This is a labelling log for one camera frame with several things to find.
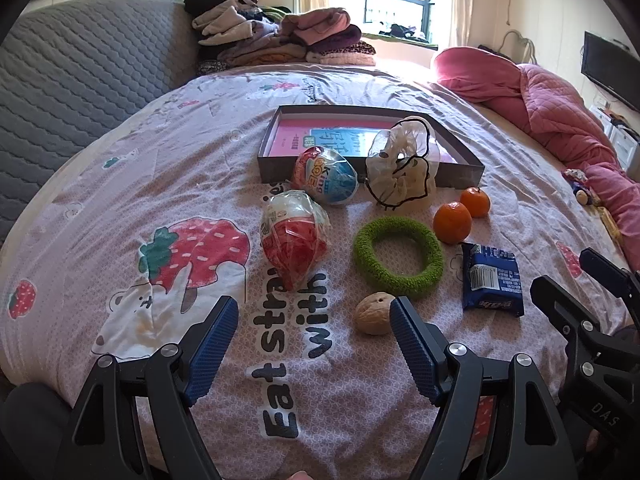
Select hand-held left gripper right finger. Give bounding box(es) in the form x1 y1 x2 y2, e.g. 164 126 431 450
389 296 576 480

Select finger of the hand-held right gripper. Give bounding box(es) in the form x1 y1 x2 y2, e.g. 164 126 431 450
579 247 640 293
530 275 608 356

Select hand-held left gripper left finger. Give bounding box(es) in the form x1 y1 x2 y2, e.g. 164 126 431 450
55 296 240 480

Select walnut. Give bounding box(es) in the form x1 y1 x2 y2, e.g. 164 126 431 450
355 292 393 336

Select blue cookie packet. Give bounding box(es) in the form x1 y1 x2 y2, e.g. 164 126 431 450
460 242 525 317

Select green fuzzy ring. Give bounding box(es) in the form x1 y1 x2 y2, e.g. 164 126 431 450
353 218 445 295

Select tangerine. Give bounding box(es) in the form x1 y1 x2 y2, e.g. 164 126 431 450
460 186 491 218
433 201 473 246

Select red toy egg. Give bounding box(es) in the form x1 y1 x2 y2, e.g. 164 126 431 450
261 190 332 292

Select white sheer hair scrunchie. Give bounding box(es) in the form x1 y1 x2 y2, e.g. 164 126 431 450
365 116 442 211

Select blue toy egg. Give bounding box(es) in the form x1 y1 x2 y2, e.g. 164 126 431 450
292 146 359 206

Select shallow grey cardboard box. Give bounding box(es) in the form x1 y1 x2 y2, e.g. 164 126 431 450
257 105 486 190

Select small white red toy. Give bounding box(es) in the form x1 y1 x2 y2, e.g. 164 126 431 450
562 169 601 206

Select white drawer cabinet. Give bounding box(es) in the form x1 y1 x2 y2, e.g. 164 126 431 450
590 105 640 171

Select pink quilt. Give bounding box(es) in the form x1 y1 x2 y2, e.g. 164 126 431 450
432 46 640 241

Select black television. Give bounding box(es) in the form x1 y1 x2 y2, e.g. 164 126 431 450
582 31 640 111

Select cream knit garment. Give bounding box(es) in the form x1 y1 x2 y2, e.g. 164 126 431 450
320 52 376 66

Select yellow folded garment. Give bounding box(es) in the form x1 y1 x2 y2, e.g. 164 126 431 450
250 50 308 66

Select leopard print garment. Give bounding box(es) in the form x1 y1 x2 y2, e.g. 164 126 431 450
305 40 376 58

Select dark clothes on windowsill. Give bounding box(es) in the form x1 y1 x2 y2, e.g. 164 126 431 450
380 22 431 43

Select dark purple folded garment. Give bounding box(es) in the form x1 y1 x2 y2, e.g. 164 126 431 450
305 25 363 53

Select grey quilted headboard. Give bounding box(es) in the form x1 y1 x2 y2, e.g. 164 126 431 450
0 0 201 241

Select lavender folded garment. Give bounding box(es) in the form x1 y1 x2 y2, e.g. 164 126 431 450
220 20 306 61

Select beige folded garment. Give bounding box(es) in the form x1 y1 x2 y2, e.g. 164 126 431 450
192 6 251 46

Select pink folded garment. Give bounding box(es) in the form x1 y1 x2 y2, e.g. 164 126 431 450
282 7 361 46

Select white looped cable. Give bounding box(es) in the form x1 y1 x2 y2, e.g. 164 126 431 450
500 30 538 63

